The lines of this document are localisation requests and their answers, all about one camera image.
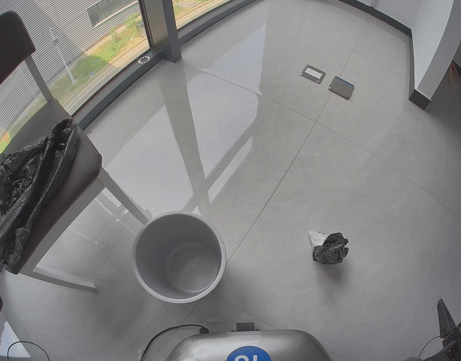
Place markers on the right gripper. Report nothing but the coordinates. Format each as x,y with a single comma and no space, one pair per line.
460,335

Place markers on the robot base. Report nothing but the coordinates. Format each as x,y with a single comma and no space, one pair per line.
249,346

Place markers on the black plastic bag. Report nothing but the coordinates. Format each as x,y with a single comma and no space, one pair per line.
31,179

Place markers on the crumpled black plastic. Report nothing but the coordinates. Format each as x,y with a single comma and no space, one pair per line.
330,249

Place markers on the white trash bin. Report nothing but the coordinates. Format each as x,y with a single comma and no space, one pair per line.
151,246

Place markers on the crumpled white paper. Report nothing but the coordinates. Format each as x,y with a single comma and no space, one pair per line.
315,238

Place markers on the white chair with brown seat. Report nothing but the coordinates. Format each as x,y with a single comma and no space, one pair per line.
86,160

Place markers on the window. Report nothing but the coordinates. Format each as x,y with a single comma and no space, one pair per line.
161,17

